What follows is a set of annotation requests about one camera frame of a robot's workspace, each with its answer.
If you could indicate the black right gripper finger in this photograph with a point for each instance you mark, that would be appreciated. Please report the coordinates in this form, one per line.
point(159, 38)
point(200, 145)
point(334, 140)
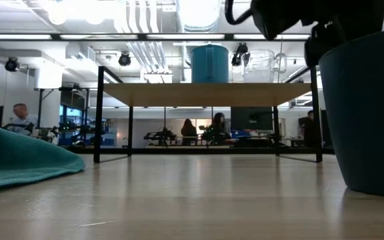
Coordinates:
point(318, 40)

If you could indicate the clear glass mug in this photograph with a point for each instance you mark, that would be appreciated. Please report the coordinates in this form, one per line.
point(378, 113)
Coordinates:
point(258, 68)

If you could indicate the dark teal plastic cup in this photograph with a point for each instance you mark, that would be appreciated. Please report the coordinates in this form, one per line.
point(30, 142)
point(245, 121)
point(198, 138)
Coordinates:
point(368, 116)

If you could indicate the light blue plastic mug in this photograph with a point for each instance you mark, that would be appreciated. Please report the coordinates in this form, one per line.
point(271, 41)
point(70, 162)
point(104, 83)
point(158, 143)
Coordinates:
point(210, 65)

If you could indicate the black background robot arm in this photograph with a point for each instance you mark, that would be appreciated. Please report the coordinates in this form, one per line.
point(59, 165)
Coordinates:
point(160, 136)

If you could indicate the person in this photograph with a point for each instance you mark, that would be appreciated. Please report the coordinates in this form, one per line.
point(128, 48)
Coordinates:
point(23, 118)
point(308, 130)
point(220, 126)
point(188, 131)

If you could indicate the teal knitted cloth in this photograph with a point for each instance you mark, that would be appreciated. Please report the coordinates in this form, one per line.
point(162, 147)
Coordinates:
point(18, 160)

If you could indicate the wooden shelf with black frame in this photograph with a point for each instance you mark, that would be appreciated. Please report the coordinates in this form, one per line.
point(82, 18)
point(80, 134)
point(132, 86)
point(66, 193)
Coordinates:
point(205, 95)

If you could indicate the black aluminium table frame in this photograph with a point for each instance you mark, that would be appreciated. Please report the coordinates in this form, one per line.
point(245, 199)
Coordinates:
point(138, 37)

